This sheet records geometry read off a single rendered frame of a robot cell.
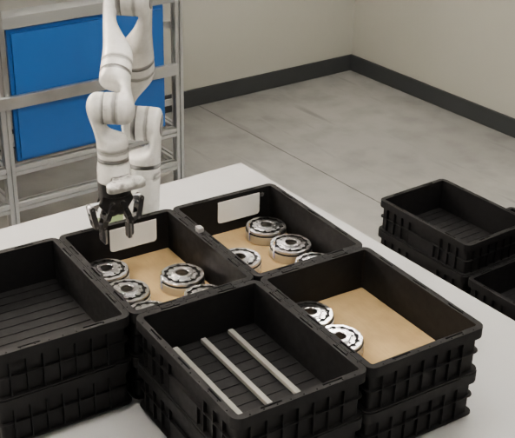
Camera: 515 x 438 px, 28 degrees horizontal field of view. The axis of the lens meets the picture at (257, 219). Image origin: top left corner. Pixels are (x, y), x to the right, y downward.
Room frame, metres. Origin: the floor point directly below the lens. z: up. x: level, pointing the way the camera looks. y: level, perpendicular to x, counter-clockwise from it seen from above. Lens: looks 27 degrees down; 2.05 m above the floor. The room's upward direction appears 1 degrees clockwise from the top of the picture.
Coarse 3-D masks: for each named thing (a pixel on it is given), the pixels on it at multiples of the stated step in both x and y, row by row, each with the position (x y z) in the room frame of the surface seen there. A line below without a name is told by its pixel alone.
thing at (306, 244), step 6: (288, 234) 2.26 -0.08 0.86; (276, 240) 2.24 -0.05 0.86; (300, 240) 2.23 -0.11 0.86; (306, 240) 2.24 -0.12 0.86; (276, 246) 2.20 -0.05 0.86; (282, 246) 2.20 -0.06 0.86; (300, 246) 2.20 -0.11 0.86; (306, 246) 2.21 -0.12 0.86; (282, 252) 2.17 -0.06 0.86; (288, 252) 2.17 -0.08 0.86; (294, 252) 2.17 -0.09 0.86; (300, 252) 2.17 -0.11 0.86; (306, 252) 2.18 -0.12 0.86
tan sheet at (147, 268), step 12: (156, 252) 2.21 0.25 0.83; (168, 252) 2.21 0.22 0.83; (132, 264) 2.15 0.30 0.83; (144, 264) 2.15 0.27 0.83; (156, 264) 2.15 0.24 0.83; (168, 264) 2.15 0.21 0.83; (132, 276) 2.09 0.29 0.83; (144, 276) 2.09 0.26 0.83; (156, 276) 2.09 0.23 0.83; (156, 288) 2.04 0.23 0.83; (156, 300) 1.99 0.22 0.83; (168, 300) 1.99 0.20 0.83
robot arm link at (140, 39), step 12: (120, 0) 2.29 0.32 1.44; (132, 0) 2.29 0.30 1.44; (144, 0) 2.30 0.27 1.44; (132, 12) 2.30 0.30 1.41; (144, 12) 2.31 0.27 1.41; (144, 24) 2.32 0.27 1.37; (132, 36) 2.37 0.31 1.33; (144, 36) 2.34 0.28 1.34; (132, 48) 2.36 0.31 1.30; (144, 48) 2.36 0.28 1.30; (144, 60) 2.37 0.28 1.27
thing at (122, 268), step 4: (96, 260) 2.11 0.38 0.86; (100, 260) 2.11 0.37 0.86; (104, 260) 2.11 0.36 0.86; (108, 260) 2.11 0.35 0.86; (112, 260) 2.11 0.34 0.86; (116, 260) 2.11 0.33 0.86; (92, 264) 2.09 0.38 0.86; (96, 264) 2.09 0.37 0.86; (116, 264) 2.09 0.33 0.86; (120, 264) 2.09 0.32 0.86; (124, 264) 2.09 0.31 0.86; (120, 268) 2.07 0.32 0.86; (124, 268) 2.07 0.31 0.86; (128, 268) 2.07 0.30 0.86; (116, 272) 2.05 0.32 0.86; (120, 272) 2.05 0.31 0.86; (124, 272) 2.05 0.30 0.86; (104, 276) 2.03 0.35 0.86; (108, 276) 2.03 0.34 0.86; (112, 276) 2.04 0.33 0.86; (116, 276) 2.03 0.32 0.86; (120, 276) 2.03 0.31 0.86; (108, 280) 2.02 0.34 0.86; (112, 280) 2.02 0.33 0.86; (116, 280) 2.03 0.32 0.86
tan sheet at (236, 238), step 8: (224, 232) 2.32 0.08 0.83; (232, 232) 2.33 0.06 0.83; (240, 232) 2.33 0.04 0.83; (224, 240) 2.28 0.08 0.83; (232, 240) 2.28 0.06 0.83; (240, 240) 2.28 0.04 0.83; (232, 248) 2.24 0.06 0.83; (248, 248) 2.24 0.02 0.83; (256, 248) 2.24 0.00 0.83; (264, 248) 2.25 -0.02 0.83; (264, 256) 2.20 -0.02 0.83; (264, 264) 2.16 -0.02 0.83; (272, 264) 2.16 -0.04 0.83; (280, 264) 2.16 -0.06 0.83
